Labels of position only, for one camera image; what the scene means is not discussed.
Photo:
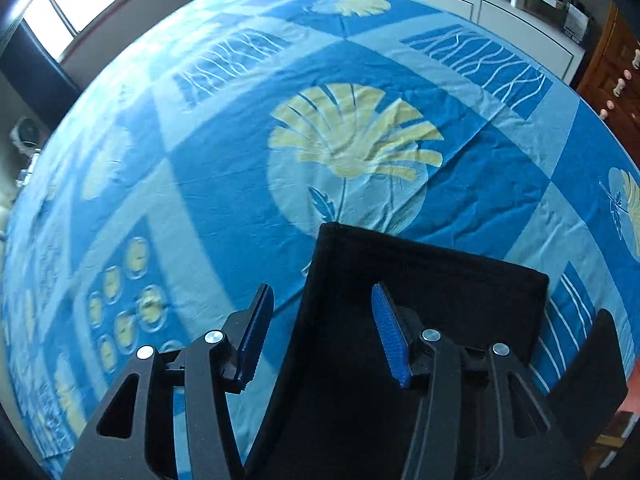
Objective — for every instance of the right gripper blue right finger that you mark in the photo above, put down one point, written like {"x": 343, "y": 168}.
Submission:
{"x": 393, "y": 333}

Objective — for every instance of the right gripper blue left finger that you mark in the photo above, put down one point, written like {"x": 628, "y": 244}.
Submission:
{"x": 252, "y": 325}

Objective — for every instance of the black studded pants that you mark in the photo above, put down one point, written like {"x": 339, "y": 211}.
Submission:
{"x": 410, "y": 361}

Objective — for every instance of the blue patterned bed sheet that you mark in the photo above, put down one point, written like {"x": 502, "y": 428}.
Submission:
{"x": 205, "y": 158}

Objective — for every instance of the white desk fan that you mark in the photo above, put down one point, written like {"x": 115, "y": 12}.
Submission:
{"x": 26, "y": 137}

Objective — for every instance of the dark blue left curtain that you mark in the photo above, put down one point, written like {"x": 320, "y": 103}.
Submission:
{"x": 37, "y": 78}

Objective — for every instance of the white tv cabinet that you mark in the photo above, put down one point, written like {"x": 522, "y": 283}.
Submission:
{"x": 475, "y": 5}

